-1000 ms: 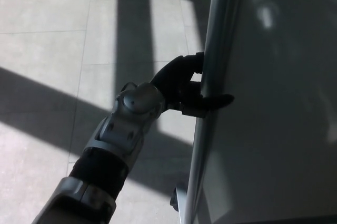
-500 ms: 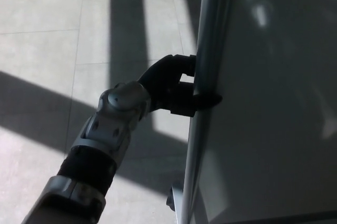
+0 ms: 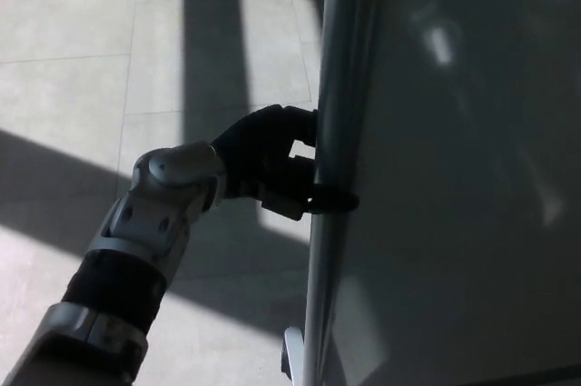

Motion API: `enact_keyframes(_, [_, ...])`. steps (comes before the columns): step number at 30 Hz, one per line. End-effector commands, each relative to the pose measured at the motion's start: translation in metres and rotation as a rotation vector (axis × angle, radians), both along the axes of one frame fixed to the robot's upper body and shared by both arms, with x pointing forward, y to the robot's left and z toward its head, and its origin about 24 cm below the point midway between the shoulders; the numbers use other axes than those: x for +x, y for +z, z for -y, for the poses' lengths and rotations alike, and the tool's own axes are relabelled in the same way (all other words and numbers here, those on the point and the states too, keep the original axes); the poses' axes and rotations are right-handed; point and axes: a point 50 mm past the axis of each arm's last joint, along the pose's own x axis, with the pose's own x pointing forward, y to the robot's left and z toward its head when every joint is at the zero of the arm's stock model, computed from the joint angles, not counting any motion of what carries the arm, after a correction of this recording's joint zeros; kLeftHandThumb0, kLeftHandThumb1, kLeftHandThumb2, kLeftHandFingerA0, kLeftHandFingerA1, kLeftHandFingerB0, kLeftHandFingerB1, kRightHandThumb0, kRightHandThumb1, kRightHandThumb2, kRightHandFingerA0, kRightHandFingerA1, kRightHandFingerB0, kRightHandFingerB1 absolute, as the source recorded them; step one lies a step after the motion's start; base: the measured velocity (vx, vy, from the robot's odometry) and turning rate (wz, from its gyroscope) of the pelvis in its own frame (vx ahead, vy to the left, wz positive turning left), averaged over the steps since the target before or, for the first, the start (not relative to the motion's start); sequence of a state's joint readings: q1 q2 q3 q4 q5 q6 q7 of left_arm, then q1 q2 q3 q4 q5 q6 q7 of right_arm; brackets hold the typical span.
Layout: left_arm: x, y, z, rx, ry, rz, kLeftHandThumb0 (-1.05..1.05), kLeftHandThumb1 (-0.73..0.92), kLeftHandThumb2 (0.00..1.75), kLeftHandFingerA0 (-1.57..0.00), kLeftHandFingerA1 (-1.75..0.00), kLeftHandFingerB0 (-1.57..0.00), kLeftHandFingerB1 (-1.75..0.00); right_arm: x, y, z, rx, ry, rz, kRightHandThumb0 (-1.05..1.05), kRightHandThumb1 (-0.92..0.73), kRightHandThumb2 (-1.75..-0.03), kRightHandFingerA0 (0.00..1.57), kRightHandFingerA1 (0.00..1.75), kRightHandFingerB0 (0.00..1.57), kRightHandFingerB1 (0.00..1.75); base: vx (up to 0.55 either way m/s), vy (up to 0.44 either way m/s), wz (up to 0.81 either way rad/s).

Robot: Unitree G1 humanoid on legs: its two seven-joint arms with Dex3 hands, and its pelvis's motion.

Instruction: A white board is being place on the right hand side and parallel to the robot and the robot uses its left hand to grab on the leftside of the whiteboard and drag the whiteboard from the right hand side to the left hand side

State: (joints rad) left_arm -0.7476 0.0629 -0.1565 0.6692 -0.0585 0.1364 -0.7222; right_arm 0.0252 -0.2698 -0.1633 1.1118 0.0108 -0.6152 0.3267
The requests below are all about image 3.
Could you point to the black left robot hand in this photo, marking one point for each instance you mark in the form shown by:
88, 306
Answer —
258, 150

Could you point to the white whiteboard with grey frame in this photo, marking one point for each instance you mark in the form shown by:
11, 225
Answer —
454, 177

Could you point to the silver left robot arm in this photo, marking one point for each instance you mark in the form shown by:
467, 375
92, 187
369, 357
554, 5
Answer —
127, 240

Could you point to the grey whiteboard stand foot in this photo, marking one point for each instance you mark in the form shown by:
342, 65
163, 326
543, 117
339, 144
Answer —
294, 354

